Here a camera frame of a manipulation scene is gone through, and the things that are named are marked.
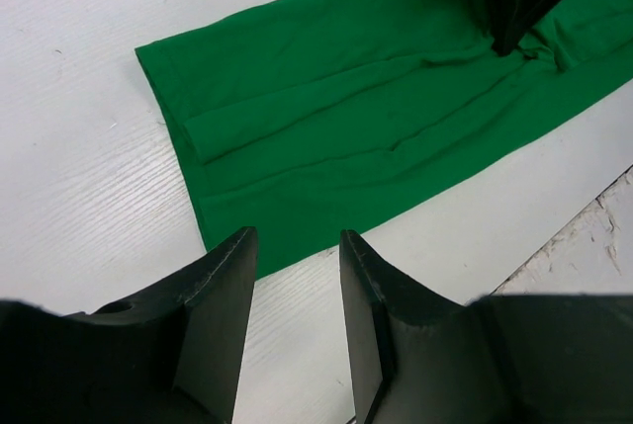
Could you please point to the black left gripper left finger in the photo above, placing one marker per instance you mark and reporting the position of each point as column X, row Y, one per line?
column 169, row 353

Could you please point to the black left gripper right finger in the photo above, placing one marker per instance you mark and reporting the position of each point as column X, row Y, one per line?
column 418, row 357

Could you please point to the green t shirt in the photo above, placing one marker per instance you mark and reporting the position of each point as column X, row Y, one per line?
column 302, row 118

